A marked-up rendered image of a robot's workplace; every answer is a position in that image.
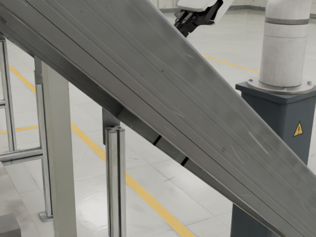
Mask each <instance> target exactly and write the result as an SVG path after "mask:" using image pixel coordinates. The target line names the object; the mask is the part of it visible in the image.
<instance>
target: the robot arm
mask: <svg viewBox="0 0 316 237"><path fill-rule="evenodd" d="M232 2H233V0H179V2H178V3H177V7H178V8H179V9H178V10H177V11H176V12H175V14H174V15H175V16H176V20H175V23H174V24H173V25H174V26H175V27H176V28H177V29H178V30H179V32H180V33H181V34H182V35H183V36H184V37H187V36H188V35H189V33H192V32H193V31H194V30H195V29H196V28H197V27H198V26H200V25H208V26H213V25H216V24H217V23H218V21H219V20H220V19H221V18H222V16H223V15H224V14H225V12H226V11H227V9H228V8H229V7H230V5H231V3H232ZM312 2H313V0H268V2H267V5H266V11H265V21H264V32H263V42H262V53H261V67H260V75H258V76H253V77H250V78H249V79H248V80H247V85H248V86H249V87H250V88H252V89H255V90H258V91H261V92H265V93H271V94H279V95H299V94H305V93H309V92H311V91H313V89H314V84H313V83H312V81H308V80H305V79H302V73H303V65H304V58H305V50H306V42H307V34H308V23H309V16H310V10H311V6H312ZM188 32H189V33H188Z"/></svg>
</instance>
